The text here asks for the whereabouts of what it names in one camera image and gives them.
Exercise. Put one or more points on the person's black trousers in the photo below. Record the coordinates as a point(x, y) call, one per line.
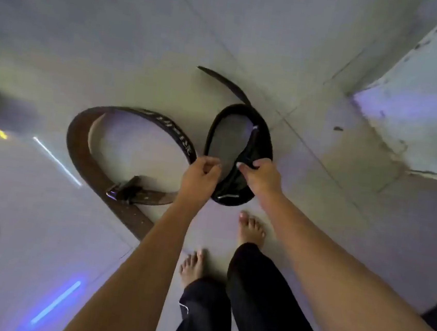
point(265, 308)

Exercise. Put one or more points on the person's left forearm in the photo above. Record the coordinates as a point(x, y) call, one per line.
point(141, 272)

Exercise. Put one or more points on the person's left foot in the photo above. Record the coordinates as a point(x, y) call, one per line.
point(192, 267)

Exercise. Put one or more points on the black belt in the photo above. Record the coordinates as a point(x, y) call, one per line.
point(261, 144)

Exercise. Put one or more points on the person's right forearm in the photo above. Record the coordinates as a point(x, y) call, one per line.
point(337, 292)

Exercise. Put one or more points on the brown leather belt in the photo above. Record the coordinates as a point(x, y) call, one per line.
point(77, 152)

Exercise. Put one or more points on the person's foot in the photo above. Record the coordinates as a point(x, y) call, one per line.
point(250, 231)
point(192, 267)

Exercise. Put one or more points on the person's right thumb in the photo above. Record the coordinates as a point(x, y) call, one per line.
point(246, 168)

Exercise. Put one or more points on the person's left hand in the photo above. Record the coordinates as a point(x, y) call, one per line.
point(195, 184)

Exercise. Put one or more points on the person's left thumb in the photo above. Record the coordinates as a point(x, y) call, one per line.
point(215, 174)

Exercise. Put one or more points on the person's right foot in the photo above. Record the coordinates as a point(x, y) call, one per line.
point(250, 231)

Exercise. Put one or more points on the person's right hand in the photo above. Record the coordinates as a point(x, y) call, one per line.
point(265, 182)

